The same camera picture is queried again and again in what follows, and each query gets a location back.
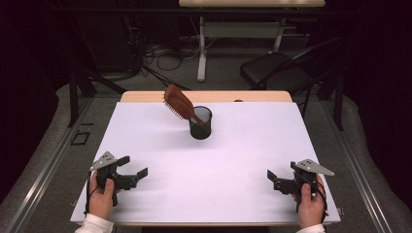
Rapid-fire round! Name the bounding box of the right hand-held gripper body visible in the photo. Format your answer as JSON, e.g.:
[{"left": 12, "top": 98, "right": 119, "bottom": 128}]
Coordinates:
[{"left": 273, "top": 158, "right": 335, "bottom": 214}]

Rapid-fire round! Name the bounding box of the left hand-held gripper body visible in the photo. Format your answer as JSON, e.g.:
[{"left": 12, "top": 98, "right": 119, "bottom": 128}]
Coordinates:
[{"left": 89, "top": 150, "right": 140, "bottom": 208}]

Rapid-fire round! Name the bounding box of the black mesh pen cup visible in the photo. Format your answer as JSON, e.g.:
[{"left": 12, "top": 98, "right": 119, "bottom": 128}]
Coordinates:
[{"left": 188, "top": 105, "right": 214, "bottom": 141}]

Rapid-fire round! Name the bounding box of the brown wooden hairbrush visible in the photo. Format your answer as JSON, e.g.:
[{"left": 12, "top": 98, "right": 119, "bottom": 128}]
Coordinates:
[{"left": 161, "top": 83, "right": 208, "bottom": 127}]

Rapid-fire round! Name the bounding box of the person's right hand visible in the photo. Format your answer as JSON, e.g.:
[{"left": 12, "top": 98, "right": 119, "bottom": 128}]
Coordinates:
[{"left": 291, "top": 174, "right": 328, "bottom": 230}]

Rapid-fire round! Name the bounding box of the person's left hand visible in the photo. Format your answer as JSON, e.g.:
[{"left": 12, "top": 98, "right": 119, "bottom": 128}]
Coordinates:
[{"left": 87, "top": 171, "right": 122, "bottom": 221}]

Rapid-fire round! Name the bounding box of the white table sheet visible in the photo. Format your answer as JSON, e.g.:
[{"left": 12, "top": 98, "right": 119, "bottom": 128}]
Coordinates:
[{"left": 70, "top": 101, "right": 342, "bottom": 224}]

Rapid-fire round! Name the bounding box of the black metal stand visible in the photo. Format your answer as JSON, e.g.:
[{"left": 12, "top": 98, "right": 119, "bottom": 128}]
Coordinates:
[
  {"left": 66, "top": 16, "right": 127, "bottom": 129},
  {"left": 319, "top": 64, "right": 345, "bottom": 132}
]

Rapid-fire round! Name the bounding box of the light wooden table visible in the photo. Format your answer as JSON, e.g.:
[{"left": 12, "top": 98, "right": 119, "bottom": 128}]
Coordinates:
[{"left": 77, "top": 90, "right": 341, "bottom": 227}]

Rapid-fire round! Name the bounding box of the black folding chair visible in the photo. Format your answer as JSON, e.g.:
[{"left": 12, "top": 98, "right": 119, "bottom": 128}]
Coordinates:
[{"left": 239, "top": 36, "right": 344, "bottom": 119}]

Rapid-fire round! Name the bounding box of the white-legged background desk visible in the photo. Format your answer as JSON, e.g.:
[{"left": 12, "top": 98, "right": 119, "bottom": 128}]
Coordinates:
[{"left": 178, "top": 0, "right": 326, "bottom": 83}]

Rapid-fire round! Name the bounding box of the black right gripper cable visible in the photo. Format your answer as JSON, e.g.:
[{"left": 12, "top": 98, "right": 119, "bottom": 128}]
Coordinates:
[{"left": 304, "top": 179, "right": 329, "bottom": 224}]

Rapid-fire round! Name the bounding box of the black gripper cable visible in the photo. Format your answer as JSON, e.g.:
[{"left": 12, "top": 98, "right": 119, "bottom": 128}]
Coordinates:
[
  {"left": 84, "top": 171, "right": 98, "bottom": 217},
  {"left": 304, "top": 179, "right": 329, "bottom": 224}
]

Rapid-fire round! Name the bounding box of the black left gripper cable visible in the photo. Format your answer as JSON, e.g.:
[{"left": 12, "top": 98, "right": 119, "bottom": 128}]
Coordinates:
[{"left": 84, "top": 171, "right": 98, "bottom": 217}]

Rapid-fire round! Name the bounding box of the grey metal floor rail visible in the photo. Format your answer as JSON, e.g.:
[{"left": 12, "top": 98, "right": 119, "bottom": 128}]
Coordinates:
[
  {"left": 320, "top": 96, "right": 393, "bottom": 233},
  {"left": 6, "top": 96, "right": 95, "bottom": 233}
]

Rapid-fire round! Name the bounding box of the bundle of black floor cables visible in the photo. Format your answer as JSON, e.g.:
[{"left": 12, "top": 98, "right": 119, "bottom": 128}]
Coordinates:
[{"left": 122, "top": 16, "right": 202, "bottom": 91}]

